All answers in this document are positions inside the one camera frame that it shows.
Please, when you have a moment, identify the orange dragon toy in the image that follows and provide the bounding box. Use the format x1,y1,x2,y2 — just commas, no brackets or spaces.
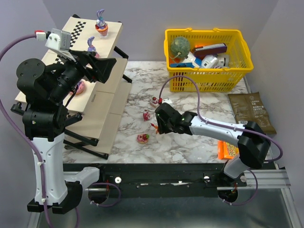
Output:
151,123,159,134

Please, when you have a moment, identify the purple bunny cupcake toy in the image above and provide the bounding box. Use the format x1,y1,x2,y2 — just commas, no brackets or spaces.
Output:
95,9,108,38

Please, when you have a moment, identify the purple bunny pink donut toy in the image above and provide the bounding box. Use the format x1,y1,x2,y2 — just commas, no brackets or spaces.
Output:
76,80,86,95

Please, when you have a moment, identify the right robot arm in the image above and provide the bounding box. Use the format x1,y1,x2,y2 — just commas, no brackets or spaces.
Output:
155,103,271,181

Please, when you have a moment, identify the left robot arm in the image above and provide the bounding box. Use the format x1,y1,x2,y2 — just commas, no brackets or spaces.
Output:
16,51,116,214

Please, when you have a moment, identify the beige tiered shelf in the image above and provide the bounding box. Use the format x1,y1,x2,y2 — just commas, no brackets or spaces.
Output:
11,16,132,159

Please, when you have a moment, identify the strawberry cake slice toy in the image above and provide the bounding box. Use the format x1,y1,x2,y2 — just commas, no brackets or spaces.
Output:
150,96,159,108

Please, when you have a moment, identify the pink bear toy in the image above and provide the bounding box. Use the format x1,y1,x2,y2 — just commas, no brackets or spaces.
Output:
142,110,151,121

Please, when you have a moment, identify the strawberry tart toy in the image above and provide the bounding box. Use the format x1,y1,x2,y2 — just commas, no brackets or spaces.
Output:
137,133,150,144

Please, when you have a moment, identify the yellow plastic basket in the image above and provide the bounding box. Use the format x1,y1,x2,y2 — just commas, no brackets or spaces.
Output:
164,28,254,92

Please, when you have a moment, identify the blue box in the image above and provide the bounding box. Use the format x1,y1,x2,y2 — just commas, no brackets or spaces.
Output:
170,62,194,68

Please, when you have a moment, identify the orange snack box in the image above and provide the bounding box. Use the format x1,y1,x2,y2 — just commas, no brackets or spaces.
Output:
218,141,239,160

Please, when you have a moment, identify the green melon ball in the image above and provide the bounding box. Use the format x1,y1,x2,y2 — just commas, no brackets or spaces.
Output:
170,36,190,58

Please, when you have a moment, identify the white bottle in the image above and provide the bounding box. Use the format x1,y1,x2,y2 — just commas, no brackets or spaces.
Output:
217,53,230,67

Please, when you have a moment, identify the brown coffee bag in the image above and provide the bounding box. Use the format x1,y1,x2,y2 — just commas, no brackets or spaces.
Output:
228,92,276,135

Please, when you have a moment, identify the purple box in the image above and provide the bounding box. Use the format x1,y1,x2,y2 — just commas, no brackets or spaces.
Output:
194,43,228,57

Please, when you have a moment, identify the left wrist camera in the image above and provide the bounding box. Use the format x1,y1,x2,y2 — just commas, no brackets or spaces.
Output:
45,28,76,62

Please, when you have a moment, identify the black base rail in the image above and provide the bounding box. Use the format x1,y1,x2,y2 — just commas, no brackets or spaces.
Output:
63,163,246,199

